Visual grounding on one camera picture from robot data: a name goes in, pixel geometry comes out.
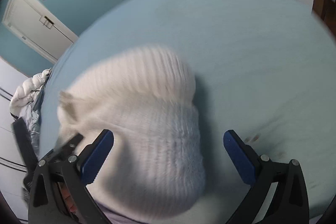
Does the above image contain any blue and cream knit sweater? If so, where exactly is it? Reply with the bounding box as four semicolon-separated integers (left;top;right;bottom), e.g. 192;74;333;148
56;47;206;223

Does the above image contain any white puffer jacket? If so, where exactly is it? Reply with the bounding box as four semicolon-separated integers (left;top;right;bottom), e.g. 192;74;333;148
9;68;52;117

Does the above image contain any white wardrobe with black handles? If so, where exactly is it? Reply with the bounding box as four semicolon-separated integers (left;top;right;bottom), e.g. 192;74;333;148
1;60;28;223

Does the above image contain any teal bed sheet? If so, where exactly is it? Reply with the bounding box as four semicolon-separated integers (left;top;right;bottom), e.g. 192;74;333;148
40;0;335;223

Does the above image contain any light blue crumpled garment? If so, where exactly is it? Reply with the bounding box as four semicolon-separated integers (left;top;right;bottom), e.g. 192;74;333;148
19;85;45;156

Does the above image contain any brown wooden chair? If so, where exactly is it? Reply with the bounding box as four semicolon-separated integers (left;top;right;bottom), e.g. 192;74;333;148
312;0;335;38

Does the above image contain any white room door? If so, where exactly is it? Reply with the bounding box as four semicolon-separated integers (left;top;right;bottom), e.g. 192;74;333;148
2;0;78;64

